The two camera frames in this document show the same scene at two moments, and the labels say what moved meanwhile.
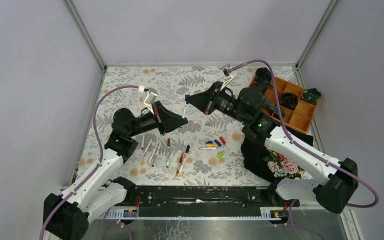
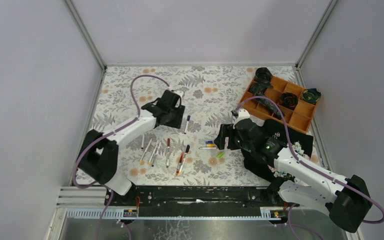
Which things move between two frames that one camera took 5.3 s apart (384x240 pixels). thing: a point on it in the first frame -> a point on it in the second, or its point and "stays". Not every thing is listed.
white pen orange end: (142, 162) stays
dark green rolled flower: (311, 95) stays
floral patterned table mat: (206, 151) stays
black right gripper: (211, 99) -> (229, 137)
